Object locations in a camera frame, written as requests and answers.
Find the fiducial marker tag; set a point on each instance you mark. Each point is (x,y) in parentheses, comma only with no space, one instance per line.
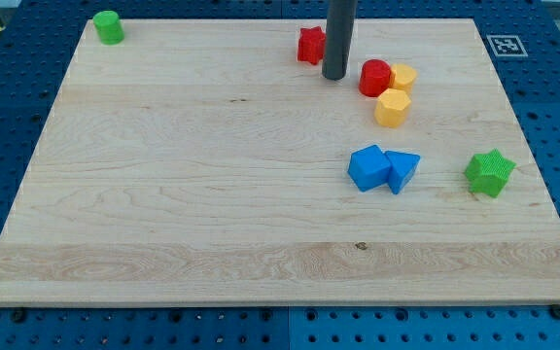
(506,46)

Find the wooden board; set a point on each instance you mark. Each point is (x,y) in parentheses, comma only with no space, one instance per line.
(199,163)

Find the blue triangle block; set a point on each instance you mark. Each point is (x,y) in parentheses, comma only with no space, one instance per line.
(403,166)

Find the red cylinder block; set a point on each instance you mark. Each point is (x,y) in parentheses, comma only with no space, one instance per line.
(375,77)

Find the yellow hexagon block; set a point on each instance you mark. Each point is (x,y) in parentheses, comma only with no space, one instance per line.
(392,107)

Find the green cylinder block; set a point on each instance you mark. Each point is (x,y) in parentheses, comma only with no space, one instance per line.
(108,27)

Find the green star block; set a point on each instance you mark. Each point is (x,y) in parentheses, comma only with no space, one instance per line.
(488,173)

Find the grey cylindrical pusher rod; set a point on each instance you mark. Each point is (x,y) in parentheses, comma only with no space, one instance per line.
(339,30)

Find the yellow pentagon block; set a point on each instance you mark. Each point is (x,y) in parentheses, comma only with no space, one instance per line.
(403,77)

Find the blue cube block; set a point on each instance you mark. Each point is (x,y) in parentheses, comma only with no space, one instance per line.
(369,168)

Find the red star block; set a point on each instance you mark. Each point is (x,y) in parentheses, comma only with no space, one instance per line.
(311,45)

